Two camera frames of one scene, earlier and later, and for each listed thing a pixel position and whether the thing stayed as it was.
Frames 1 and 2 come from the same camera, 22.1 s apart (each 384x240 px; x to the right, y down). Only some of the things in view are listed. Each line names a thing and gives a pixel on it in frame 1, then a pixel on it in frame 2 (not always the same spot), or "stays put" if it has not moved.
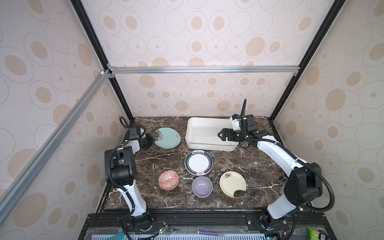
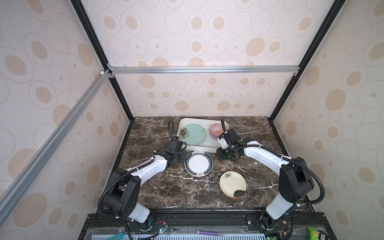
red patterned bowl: x=169 y=180 → x=215 y=130
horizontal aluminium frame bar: x=267 y=70 stays put
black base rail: x=295 y=227 stays put
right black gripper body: x=242 y=134 → x=226 y=153
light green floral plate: x=167 y=138 → x=192 y=134
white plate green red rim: x=198 y=162 stays put
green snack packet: x=313 y=234 stays put
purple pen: x=208 y=232 stays put
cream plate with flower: x=232 y=184 stays put
